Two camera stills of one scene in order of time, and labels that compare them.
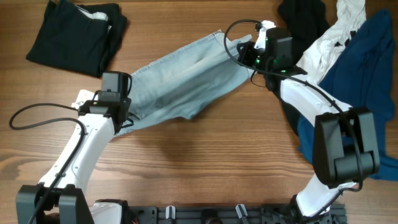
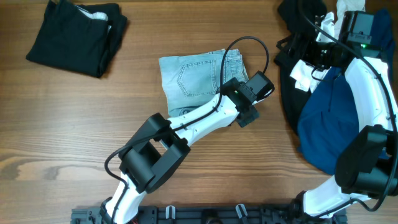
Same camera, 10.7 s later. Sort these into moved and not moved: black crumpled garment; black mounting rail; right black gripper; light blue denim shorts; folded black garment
Moved: right black gripper; light blue denim shorts
Not moved: folded black garment; black crumpled garment; black mounting rail
